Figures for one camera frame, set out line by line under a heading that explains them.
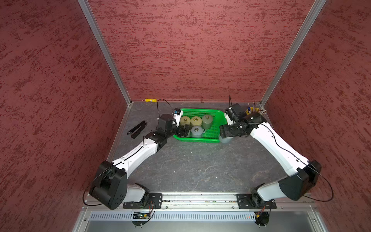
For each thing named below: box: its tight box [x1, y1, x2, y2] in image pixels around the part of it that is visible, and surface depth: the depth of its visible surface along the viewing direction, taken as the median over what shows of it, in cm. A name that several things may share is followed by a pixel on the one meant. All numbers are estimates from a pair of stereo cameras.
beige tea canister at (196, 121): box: [190, 116, 202, 127], surface depth 99 cm
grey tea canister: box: [190, 125, 205, 138], surface depth 94 cm
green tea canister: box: [201, 114, 214, 130], surface depth 102 cm
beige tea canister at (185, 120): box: [180, 116, 191, 126], surface depth 99 cm
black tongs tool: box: [127, 120, 148, 139], surface depth 103 cm
